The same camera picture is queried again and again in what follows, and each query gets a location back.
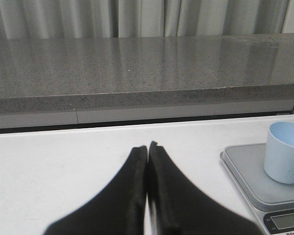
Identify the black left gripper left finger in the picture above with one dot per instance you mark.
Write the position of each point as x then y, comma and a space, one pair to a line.
118, 209

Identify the silver digital kitchen scale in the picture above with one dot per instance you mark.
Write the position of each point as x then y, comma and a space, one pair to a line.
271, 202

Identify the grey curtain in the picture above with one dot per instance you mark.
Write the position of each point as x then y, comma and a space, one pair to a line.
46, 19

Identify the light blue plastic cup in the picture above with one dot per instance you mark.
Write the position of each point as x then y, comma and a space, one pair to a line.
279, 153

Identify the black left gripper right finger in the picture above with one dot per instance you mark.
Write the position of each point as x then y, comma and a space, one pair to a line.
178, 207

